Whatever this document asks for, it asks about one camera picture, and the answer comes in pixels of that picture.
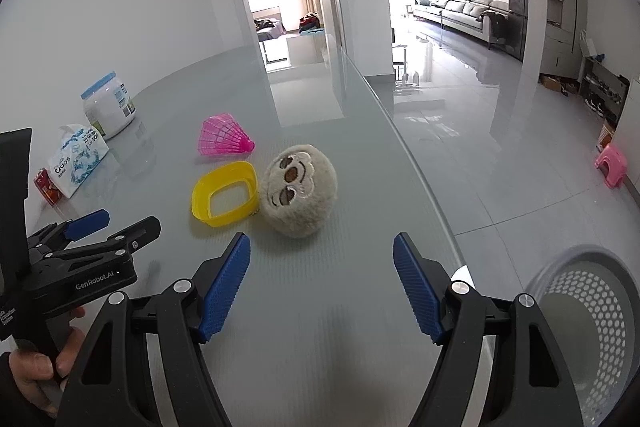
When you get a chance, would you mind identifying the grey perforated trash basket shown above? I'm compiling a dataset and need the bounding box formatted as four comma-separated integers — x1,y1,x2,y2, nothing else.
526,245,639,426

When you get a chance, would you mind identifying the person's left hand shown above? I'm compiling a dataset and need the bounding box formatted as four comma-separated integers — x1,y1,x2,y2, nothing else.
9,326,85,418

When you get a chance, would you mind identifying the red soda can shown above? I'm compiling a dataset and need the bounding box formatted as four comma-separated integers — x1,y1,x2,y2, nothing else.
34,168,63,206

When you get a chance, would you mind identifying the white blue tissue pack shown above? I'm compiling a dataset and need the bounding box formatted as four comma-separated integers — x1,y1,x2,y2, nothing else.
48,124,108,198

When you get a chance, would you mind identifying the yellow plastic container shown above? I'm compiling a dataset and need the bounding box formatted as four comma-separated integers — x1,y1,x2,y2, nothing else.
191,160,258,228

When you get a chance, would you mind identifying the pink plastic shuttlecock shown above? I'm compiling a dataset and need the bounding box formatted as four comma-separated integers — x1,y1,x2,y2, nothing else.
198,113,255,156

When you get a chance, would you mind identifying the white jar blue lid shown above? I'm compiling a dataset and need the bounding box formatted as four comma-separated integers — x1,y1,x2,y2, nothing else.
80,72,136,140

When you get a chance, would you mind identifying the beige plush sloth toy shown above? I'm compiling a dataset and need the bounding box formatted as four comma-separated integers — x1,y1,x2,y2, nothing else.
259,144,337,239

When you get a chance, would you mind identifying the pink plastic stool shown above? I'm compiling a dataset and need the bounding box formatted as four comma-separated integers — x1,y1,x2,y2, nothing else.
594,143,628,188

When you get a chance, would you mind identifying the black shoe rack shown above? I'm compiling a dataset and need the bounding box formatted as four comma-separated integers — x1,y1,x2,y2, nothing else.
579,57,630,128

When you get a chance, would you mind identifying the grey sofa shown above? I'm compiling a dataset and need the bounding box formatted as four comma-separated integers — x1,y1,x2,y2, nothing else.
412,0,510,46

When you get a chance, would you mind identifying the dark tall cabinet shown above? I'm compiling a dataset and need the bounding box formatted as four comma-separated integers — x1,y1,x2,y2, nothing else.
504,0,528,61

